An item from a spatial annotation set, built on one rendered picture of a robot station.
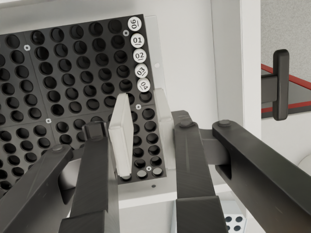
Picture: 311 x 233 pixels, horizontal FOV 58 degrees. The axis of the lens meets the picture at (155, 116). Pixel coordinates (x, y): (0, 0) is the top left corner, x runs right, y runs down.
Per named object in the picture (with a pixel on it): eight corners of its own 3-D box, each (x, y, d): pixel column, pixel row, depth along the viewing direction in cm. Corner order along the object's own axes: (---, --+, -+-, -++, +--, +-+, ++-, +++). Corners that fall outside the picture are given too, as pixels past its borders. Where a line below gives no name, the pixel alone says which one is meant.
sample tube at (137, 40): (143, 43, 30) (144, 47, 26) (131, 43, 30) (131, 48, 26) (142, 30, 30) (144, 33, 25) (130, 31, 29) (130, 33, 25)
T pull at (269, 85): (283, 47, 28) (290, 49, 27) (282, 117, 31) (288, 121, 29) (248, 52, 28) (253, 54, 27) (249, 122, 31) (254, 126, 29)
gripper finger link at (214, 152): (178, 145, 13) (241, 136, 13) (168, 111, 18) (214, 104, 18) (181, 173, 14) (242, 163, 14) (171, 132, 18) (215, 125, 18)
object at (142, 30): (143, 13, 26) (143, 13, 26) (166, 174, 32) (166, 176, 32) (123, 16, 26) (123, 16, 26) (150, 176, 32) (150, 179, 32)
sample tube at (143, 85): (140, 83, 31) (141, 95, 27) (134, 74, 31) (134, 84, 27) (150, 77, 31) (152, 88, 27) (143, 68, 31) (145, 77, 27)
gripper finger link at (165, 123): (158, 120, 15) (173, 118, 15) (152, 88, 21) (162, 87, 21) (166, 170, 16) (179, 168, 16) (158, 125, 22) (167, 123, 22)
